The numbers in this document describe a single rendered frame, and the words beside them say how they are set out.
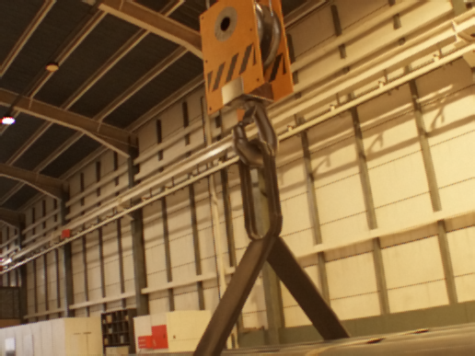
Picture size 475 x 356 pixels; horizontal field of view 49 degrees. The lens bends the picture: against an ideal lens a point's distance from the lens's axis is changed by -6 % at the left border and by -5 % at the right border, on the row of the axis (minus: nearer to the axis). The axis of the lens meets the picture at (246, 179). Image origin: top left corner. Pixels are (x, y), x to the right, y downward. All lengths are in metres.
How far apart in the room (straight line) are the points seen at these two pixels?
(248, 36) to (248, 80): 0.11
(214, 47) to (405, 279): 9.55
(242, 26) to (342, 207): 10.45
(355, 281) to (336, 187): 2.05
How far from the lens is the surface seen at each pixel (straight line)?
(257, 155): 1.30
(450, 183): 10.33
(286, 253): 1.27
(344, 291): 11.68
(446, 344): 0.76
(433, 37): 10.27
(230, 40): 1.41
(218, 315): 1.19
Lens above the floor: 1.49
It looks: 16 degrees up
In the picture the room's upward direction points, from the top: 6 degrees counter-clockwise
